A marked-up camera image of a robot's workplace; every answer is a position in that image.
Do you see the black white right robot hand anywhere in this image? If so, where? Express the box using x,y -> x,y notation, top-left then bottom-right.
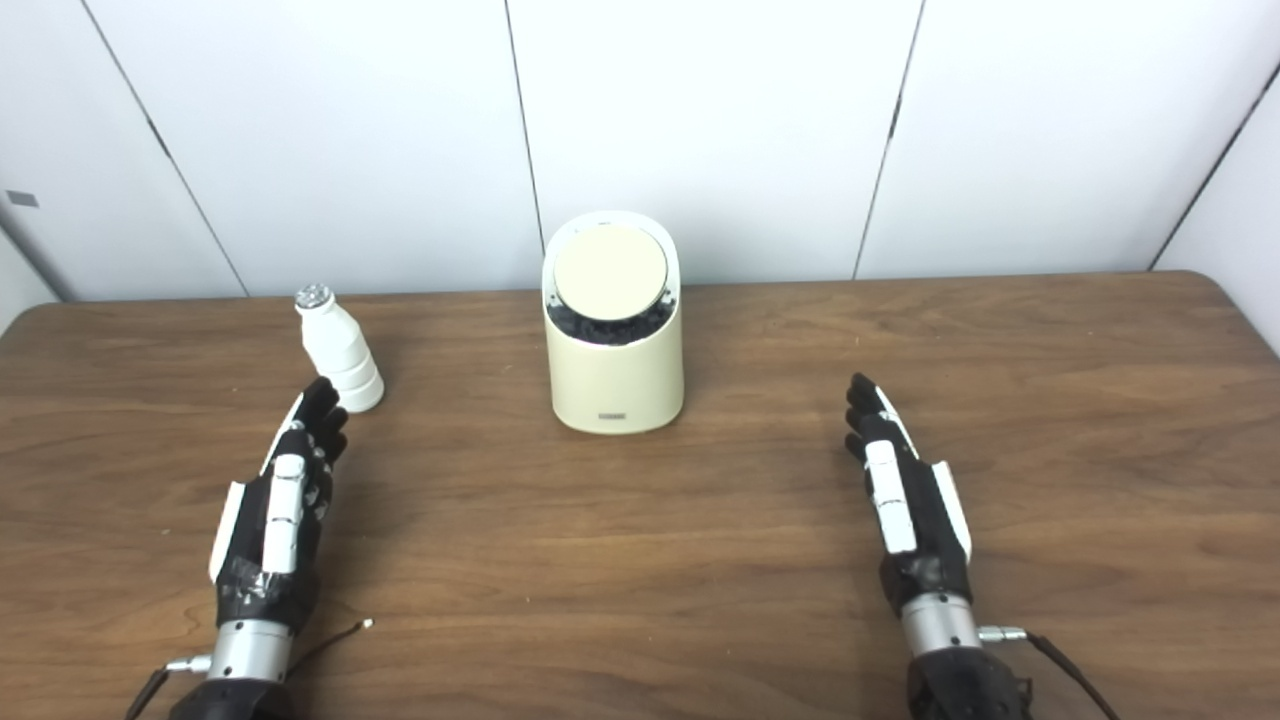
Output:
845,373 -> 973,616

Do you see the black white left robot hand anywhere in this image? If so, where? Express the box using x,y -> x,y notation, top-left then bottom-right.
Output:
208,377 -> 350,636

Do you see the small white plastic bottle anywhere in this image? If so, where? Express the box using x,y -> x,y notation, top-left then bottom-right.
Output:
294,284 -> 386,414

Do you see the cream-colored bin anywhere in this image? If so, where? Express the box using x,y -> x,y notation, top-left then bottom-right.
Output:
541,211 -> 686,436

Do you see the round cream bin lid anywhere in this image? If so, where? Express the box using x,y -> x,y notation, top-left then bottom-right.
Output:
553,224 -> 669,322

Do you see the thin black loose wire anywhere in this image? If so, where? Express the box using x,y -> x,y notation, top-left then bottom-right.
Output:
290,620 -> 374,671

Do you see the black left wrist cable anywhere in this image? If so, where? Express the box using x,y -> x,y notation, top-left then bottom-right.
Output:
125,655 -> 213,720

